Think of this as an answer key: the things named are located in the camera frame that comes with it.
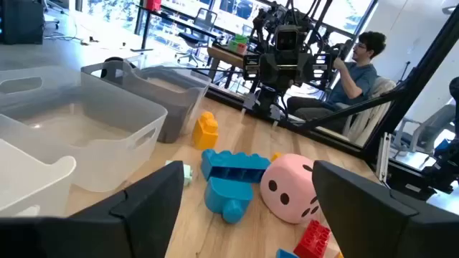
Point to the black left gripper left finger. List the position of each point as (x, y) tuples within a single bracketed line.
[(107, 233)]

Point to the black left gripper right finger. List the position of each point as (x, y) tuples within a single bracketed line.
[(376, 229)]

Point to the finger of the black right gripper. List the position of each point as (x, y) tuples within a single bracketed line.
[(251, 67), (321, 66)]

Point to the small yellow toy block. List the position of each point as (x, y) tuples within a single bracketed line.
[(339, 255)]

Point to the red toy block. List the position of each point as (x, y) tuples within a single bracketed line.
[(312, 242)]

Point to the tall yellow toy block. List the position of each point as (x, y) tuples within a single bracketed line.
[(205, 132)]

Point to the pink foam die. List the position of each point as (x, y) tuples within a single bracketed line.
[(287, 179)]

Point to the rounded blue toy block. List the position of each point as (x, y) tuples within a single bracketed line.
[(227, 199)]

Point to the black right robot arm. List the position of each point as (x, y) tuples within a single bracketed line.
[(267, 18)]

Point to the red storage box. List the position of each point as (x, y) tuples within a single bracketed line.
[(242, 49)]

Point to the pale green storage box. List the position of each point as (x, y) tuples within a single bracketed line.
[(232, 46)]

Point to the wooden side table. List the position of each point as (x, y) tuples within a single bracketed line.
[(224, 55)]

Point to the person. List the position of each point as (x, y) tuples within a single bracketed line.
[(355, 82)]

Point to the clear plastic bin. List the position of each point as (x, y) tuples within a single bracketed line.
[(107, 168), (202, 96)]

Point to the black equipment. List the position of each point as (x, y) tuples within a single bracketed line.
[(409, 179)]

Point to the black office chair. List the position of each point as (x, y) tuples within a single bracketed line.
[(195, 37)]

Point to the white office chair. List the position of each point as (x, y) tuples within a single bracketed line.
[(373, 114)]

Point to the white plastic bin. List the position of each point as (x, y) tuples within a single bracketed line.
[(28, 179)]

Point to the mint green toy block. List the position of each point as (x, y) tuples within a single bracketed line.
[(188, 173)]

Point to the black desk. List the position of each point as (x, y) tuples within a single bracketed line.
[(145, 32)]

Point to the red object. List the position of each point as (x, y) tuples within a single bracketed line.
[(153, 4)]

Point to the grey office chair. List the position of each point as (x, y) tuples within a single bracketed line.
[(430, 122)]

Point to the black computer tower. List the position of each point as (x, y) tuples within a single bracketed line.
[(21, 21)]

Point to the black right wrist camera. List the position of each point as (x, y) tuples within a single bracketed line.
[(287, 39)]

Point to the grey base bracket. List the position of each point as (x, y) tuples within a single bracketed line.
[(276, 113), (250, 101)]

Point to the silver aluminium bracket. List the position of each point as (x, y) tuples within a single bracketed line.
[(384, 157)]

